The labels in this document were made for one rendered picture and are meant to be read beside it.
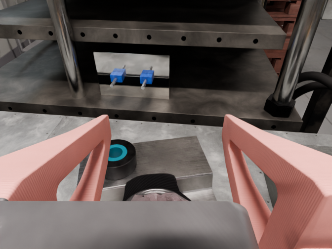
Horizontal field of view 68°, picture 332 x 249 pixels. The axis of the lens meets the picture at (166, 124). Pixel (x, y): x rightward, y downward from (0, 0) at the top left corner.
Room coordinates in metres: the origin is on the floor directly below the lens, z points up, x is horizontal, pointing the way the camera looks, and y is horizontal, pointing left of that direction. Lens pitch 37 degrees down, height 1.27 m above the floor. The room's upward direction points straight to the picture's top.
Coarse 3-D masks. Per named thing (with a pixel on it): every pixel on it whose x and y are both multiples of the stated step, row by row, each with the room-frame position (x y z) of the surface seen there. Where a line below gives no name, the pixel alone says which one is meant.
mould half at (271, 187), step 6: (300, 144) 0.46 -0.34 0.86; (318, 150) 0.44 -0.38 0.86; (324, 150) 0.44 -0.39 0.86; (330, 150) 0.44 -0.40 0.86; (264, 174) 0.41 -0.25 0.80; (270, 180) 0.38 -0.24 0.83; (270, 186) 0.37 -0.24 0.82; (270, 192) 0.36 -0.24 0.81; (276, 192) 0.33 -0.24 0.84; (270, 198) 0.35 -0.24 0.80; (276, 198) 0.32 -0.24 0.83
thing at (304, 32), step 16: (304, 0) 0.72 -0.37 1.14; (320, 0) 0.70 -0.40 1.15; (304, 16) 0.71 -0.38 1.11; (320, 16) 0.71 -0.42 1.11; (304, 32) 0.70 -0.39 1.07; (288, 48) 0.73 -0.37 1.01; (304, 48) 0.70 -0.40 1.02; (288, 64) 0.71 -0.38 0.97; (288, 80) 0.70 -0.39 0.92; (272, 96) 0.75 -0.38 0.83; (288, 96) 0.70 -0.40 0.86; (272, 112) 0.70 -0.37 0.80; (288, 112) 0.69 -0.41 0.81
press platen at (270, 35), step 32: (32, 0) 1.30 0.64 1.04; (96, 0) 1.30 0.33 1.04; (128, 0) 1.30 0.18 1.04; (160, 0) 1.30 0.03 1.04; (192, 0) 1.30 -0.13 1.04; (224, 0) 1.30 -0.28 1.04; (256, 0) 1.30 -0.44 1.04; (0, 32) 0.89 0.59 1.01; (32, 32) 0.87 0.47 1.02; (96, 32) 0.85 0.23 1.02; (128, 32) 0.83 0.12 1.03; (160, 32) 0.82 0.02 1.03; (192, 32) 0.81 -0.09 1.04; (224, 32) 0.80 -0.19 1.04; (256, 32) 0.79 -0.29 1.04
